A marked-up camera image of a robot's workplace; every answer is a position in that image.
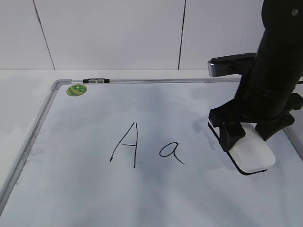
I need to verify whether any white board with grey frame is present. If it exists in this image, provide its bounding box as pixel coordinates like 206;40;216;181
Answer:
0;82;303;227

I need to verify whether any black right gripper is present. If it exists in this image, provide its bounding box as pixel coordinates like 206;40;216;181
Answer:
209;54;303;152

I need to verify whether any black and grey frame clip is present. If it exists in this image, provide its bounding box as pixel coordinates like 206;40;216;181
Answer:
83;79;110;84

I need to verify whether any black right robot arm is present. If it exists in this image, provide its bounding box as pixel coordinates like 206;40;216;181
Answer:
208;0;303;152

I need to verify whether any white eraser with black felt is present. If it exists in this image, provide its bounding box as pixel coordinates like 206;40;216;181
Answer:
207;122;276;175

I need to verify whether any round green magnet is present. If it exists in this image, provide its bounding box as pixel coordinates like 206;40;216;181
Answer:
66;84;87;96

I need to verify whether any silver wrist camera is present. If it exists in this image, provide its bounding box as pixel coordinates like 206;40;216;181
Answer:
207;53;256;77

